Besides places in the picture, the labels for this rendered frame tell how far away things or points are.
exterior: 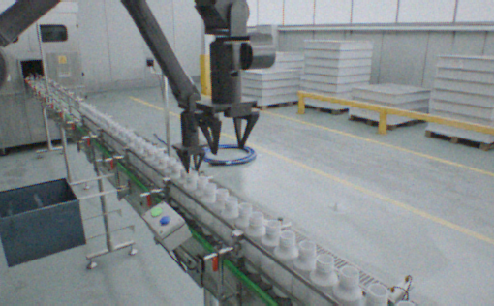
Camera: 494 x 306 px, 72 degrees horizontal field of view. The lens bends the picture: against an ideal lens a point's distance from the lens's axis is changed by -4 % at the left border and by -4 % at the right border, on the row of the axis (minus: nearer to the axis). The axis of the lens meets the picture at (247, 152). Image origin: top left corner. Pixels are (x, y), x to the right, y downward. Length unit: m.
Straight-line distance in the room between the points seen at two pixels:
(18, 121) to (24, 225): 4.33
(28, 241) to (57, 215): 0.15
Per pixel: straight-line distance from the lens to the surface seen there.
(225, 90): 0.63
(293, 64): 9.27
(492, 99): 6.13
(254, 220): 0.91
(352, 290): 0.76
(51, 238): 1.70
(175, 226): 1.01
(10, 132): 5.94
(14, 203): 1.95
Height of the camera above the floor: 1.61
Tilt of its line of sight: 18 degrees down
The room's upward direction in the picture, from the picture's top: straight up
